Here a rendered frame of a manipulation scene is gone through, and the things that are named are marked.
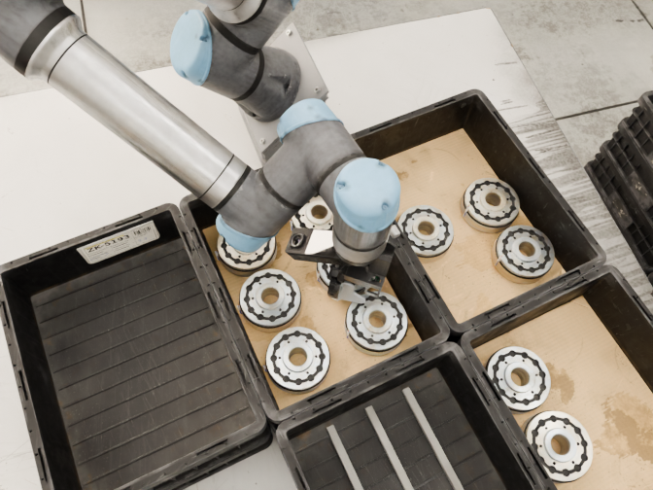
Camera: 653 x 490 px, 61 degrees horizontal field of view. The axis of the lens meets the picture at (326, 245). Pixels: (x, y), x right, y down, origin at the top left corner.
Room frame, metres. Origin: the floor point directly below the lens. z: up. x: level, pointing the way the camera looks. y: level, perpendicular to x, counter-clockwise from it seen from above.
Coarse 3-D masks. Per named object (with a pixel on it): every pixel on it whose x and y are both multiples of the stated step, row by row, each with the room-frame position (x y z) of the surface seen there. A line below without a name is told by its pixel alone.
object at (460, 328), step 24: (456, 96) 0.72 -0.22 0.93; (480, 96) 0.72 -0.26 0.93; (408, 120) 0.66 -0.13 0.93; (504, 120) 0.67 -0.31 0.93; (552, 192) 0.52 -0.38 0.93; (576, 216) 0.48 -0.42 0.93; (600, 264) 0.39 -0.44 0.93; (432, 288) 0.33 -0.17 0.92; (552, 288) 0.35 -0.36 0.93; (504, 312) 0.30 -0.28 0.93; (456, 336) 0.26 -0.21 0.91
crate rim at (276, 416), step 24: (408, 264) 0.37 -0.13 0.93; (216, 288) 0.30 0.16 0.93; (432, 312) 0.29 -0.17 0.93; (240, 336) 0.23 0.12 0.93; (432, 336) 0.25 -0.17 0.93; (384, 360) 0.21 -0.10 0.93; (264, 384) 0.16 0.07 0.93; (336, 384) 0.17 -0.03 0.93; (264, 408) 0.13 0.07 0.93; (288, 408) 0.13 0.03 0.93
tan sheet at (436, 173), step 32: (384, 160) 0.63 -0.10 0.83; (416, 160) 0.64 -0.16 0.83; (448, 160) 0.64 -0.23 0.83; (480, 160) 0.65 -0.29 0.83; (416, 192) 0.56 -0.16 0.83; (448, 192) 0.57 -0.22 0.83; (512, 224) 0.51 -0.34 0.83; (448, 256) 0.44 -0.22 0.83; (480, 256) 0.44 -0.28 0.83; (448, 288) 0.37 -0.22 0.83; (480, 288) 0.38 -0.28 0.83; (512, 288) 0.38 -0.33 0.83
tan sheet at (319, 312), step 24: (216, 240) 0.43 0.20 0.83; (288, 240) 0.44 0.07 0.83; (288, 264) 0.39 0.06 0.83; (312, 264) 0.40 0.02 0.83; (240, 288) 0.34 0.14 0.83; (312, 288) 0.35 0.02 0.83; (384, 288) 0.36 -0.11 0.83; (312, 312) 0.31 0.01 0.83; (336, 312) 0.31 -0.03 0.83; (264, 336) 0.26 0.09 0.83; (336, 336) 0.27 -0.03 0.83; (408, 336) 0.28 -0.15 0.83; (264, 360) 0.22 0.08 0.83; (336, 360) 0.23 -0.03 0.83; (360, 360) 0.23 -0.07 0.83
